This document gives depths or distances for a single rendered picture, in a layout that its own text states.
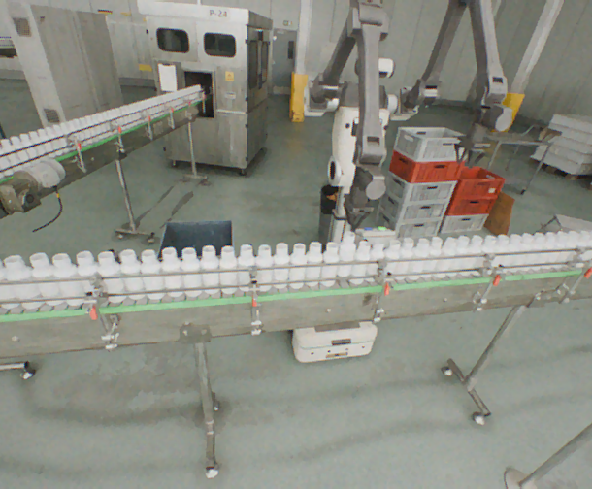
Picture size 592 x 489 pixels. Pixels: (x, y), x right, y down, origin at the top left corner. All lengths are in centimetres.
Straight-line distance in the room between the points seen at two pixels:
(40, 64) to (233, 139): 336
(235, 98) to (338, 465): 403
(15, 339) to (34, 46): 579
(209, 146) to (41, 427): 368
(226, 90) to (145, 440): 385
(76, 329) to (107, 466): 93
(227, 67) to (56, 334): 380
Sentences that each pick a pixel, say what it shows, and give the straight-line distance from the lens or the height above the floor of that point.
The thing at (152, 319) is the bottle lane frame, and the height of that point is 94.
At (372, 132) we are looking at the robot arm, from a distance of 94.
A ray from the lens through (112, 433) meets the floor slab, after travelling 205.
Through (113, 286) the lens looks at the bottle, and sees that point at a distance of 108.
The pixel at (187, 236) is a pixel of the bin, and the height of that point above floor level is 87.
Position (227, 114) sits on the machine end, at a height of 83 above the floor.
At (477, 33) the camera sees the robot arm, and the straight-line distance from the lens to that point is 138.
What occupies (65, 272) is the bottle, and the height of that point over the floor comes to 113.
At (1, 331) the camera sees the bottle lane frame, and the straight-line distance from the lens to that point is 128.
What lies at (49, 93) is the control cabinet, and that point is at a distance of 681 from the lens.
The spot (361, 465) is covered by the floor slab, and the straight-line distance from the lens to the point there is 191.
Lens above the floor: 173
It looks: 33 degrees down
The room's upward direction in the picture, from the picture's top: 6 degrees clockwise
